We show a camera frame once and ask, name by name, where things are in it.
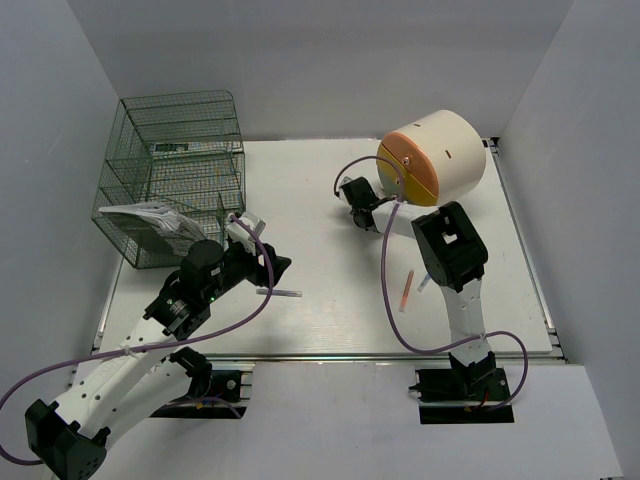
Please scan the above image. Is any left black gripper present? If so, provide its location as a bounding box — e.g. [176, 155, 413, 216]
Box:
[205, 239, 292, 303]

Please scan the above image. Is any blue pen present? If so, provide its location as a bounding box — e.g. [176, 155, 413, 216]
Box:
[416, 273, 431, 292]

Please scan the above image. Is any round white drawer organizer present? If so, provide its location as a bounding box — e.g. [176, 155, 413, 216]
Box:
[376, 110, 486, 206]

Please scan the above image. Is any grey setup guide booklet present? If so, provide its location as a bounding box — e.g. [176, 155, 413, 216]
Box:
[99, 201, 207, 256]

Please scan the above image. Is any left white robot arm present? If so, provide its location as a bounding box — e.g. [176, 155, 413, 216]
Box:
[25, 240, 292, 479]

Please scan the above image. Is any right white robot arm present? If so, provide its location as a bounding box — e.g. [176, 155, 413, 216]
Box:
[339, 177, 496, 400]

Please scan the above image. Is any dark purple pen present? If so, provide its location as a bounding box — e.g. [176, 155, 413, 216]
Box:
[256, 288, 302, 298]

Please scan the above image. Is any orange pink pen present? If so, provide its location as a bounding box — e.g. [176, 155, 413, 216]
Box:
[399, 269, 415, 313]

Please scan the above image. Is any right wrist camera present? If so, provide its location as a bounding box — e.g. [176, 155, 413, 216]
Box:
[334, 176, 353, 204]

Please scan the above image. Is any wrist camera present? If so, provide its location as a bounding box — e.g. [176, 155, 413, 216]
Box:
[226, 212, 266, 255]
[334, 176, 353, 204]

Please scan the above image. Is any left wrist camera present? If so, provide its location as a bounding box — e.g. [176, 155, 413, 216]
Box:
[226, 212, 266, 255]

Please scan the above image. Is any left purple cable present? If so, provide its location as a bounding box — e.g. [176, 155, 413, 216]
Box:
[0, 214, 276, 466]

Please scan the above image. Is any purple cable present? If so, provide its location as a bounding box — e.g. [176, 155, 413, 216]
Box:
[333, 155, 530, 414]
[0, 214, 276, 466]

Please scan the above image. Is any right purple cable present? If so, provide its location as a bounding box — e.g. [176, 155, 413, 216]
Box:
[333, 155, 530, 414]

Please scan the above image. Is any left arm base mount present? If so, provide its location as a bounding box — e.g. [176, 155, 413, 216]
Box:
[150, 347, 253, 420]

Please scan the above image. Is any green wire mesh rack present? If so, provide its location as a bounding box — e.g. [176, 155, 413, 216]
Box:
[92, 90, 246, 269]

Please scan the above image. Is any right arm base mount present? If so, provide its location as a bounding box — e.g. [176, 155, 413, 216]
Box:
[409, 368, 515, 425]

